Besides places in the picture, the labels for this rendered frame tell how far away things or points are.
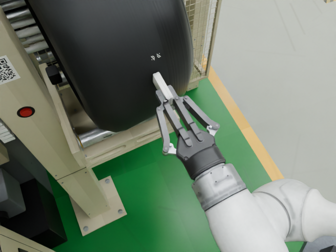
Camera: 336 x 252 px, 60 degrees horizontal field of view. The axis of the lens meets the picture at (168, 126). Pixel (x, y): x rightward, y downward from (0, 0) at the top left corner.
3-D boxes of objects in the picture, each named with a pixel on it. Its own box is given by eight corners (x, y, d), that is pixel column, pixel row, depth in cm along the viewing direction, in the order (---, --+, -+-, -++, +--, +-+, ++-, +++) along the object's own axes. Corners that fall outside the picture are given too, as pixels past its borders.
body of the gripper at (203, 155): (234, 157, 53) (208, 115, 56) (193, 177, 51) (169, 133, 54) (224, 168, 60) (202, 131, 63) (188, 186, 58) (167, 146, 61)
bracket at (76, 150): (80, 167, 94) (71, 154, 85) (47, 82, 112) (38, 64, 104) (90, 163, 95) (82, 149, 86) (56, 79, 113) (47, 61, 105)
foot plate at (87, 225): (83, 236, 164) (82, 235, 162) (68, 195, 176) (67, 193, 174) (127, 214, 170) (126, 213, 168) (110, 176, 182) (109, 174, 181)
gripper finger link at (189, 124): (198, 142, 56) (205, 139, 56) (173, 95, 60) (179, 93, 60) (195, 148, 59) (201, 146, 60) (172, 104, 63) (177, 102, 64)
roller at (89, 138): (81, 152, 93) (77, 143, 90) (78, 142, 96) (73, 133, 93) (177, 111, 102) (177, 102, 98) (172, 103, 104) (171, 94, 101)
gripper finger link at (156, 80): (169, 105, 63) (166, 106, 62) (155, 80, 65) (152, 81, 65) (170, 98, 60) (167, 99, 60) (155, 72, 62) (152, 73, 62)
